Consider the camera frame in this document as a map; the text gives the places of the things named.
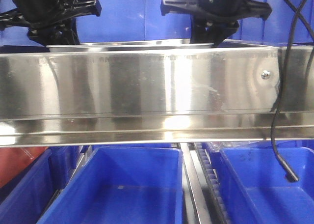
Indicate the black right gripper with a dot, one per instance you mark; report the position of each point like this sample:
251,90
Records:
213,21

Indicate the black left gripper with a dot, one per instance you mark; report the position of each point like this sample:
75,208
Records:
49,22

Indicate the silver steel tray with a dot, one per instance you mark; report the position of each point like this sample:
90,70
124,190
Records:
164,44

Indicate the ribbed blue upper crate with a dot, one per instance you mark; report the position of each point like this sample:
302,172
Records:
277,27

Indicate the large blue upper bin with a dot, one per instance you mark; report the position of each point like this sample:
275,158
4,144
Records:
120,20

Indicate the red package in bin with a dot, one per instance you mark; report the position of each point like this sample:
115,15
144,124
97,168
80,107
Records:
14,160

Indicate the blue lower right bin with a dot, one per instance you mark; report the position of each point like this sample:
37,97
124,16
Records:
255,189

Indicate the blue lower centre bin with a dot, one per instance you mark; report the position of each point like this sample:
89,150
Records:
123,186

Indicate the roller conveyor track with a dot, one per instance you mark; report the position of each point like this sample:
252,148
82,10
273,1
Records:
202,201

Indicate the blue lower left bin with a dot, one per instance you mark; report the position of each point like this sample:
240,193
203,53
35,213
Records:
24,199

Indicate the rail screw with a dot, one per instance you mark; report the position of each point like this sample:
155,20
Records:
265,75

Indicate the stainless steel shelf rail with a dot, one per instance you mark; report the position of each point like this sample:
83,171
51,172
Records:
93,98

